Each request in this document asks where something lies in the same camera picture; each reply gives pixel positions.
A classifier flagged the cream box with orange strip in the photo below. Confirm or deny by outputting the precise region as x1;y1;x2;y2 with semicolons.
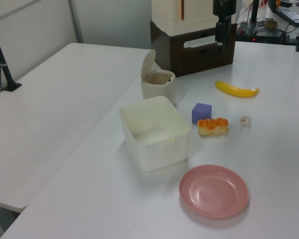
151;0;219;36

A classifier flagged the pink plastic plate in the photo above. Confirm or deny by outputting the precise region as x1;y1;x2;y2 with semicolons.
178;164;249;220

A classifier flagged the white toaster oven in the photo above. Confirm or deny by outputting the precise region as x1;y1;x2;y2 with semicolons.
149;19;238;78

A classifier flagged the white swing-lid trash can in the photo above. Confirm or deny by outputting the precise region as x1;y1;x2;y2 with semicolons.
141;49;176;106

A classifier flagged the black electronics box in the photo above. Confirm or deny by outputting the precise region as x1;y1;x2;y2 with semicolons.
255;28;285;44

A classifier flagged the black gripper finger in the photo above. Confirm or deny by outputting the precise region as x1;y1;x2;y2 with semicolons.
215;21;226;47
222;15;232;52

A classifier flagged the black upright stand pole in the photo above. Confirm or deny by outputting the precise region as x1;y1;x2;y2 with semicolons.
249;0;260;24

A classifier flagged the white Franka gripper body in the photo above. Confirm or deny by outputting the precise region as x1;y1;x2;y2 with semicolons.
212;0;237;17

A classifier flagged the cream plastic storage box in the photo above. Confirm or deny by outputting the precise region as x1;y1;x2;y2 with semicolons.
119;96;192;173

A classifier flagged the orange glazed bread loaf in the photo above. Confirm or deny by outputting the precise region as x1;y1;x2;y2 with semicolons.
197;117;230;137

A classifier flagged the yellow banana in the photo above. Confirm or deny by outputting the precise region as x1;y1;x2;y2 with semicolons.
214;80;260;98

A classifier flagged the black camera stand pole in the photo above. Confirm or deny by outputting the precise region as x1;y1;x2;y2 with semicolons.
0;18;23;93

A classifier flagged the small cardboard box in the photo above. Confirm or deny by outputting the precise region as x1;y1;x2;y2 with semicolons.
264;19;279;29

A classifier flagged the white paper ball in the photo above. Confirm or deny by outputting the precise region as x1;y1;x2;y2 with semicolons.
239;115;252;128

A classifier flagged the black computer keyboard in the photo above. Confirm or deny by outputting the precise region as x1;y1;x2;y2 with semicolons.
276;6;299;27

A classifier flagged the purple cube block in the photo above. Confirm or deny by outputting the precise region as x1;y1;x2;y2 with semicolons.
191;103;213;124

